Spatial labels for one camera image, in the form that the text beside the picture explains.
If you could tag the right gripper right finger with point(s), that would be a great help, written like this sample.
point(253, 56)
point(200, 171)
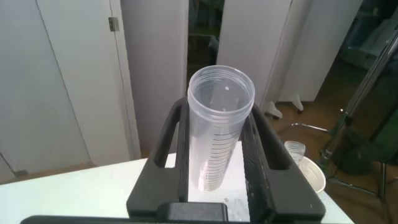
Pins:
point(280, 193)

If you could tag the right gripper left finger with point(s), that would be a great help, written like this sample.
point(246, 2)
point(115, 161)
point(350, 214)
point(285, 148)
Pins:
point(161, 186)

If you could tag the test tube with red pigment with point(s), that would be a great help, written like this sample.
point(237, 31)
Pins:
point(295, 151)

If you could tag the test tube pale yellow pigment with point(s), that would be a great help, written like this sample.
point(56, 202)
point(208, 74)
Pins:
point(217, 124)

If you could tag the white paper cup blue sleeve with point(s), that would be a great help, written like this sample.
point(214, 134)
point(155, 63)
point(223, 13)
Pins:
point(314, 174)

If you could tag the white screen foot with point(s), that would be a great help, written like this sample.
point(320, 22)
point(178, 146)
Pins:
point(273, 110)

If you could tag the metal screen hinge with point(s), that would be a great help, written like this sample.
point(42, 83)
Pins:
point(20, 173)
point(113, 24)

